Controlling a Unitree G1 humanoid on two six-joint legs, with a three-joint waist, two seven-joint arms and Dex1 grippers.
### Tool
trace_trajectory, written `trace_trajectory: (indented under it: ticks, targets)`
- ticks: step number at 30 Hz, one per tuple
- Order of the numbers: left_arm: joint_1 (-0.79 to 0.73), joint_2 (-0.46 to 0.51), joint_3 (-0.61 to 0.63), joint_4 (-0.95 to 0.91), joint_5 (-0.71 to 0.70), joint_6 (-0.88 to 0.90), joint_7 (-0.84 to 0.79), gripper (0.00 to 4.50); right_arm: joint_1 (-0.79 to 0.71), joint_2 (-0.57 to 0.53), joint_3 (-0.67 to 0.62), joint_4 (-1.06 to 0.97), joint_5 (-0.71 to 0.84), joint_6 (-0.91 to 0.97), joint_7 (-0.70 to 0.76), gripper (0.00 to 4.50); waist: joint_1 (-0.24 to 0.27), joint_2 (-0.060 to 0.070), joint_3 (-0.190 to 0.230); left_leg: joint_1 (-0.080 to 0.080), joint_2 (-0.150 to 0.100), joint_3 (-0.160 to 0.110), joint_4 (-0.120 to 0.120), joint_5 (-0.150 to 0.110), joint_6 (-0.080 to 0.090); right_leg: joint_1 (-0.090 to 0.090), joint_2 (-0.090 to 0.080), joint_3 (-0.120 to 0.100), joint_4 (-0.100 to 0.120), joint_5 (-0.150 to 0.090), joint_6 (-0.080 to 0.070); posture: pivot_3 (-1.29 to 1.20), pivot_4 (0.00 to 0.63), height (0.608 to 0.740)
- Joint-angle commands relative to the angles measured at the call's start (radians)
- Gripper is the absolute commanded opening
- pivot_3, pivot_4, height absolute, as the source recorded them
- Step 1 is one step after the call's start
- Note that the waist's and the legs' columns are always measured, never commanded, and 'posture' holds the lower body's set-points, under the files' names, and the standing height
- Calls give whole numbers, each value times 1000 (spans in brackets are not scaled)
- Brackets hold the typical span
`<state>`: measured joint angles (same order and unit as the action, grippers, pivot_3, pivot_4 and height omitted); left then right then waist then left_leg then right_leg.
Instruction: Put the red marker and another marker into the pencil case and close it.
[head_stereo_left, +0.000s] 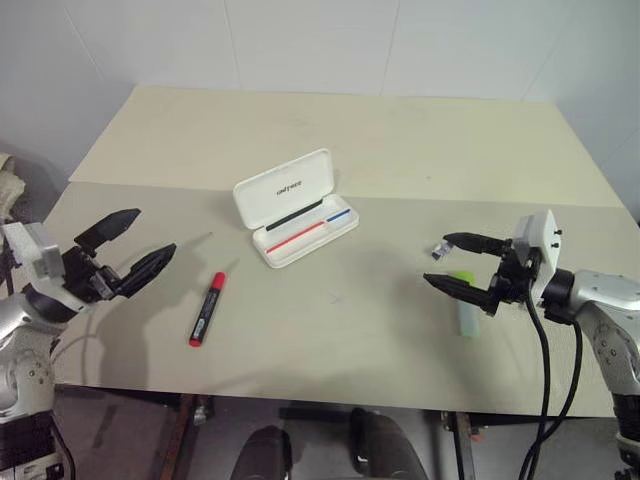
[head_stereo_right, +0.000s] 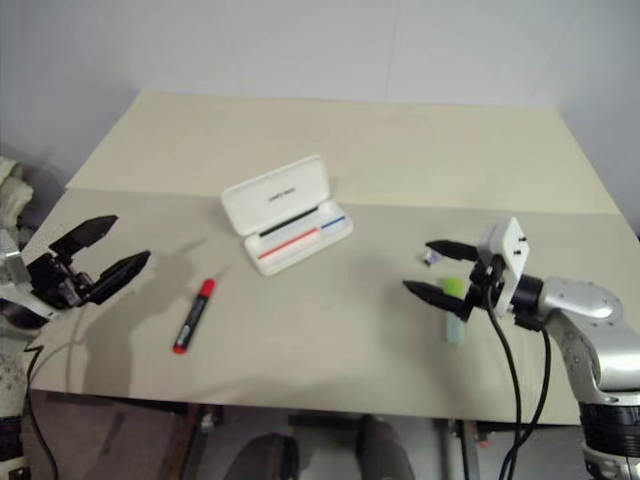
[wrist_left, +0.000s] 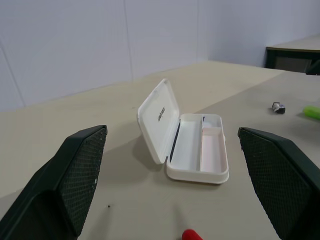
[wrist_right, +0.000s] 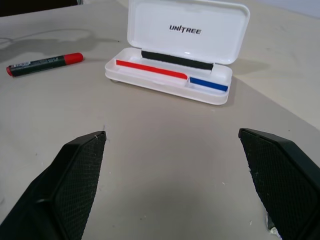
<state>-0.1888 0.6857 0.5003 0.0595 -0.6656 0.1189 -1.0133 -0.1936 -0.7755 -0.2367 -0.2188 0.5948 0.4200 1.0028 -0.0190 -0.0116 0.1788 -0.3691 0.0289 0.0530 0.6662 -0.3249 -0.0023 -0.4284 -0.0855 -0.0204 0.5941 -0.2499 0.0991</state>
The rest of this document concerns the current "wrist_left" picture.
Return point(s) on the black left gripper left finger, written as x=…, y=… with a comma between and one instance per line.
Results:
x=62, y=180

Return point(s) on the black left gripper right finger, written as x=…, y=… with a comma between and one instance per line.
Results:
x=282, y=180

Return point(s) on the small black white sharpener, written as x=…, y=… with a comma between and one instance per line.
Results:
x=278, y=108

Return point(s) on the green highlighter pen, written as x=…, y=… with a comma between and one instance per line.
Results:
x=312, y=111

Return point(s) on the red capped black marker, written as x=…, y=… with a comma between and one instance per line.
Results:
x=191, y=235

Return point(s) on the white plastic case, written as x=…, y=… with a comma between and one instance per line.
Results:
x=187, y=147

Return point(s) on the beige dark framed table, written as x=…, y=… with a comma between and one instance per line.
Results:
x=295, y=48

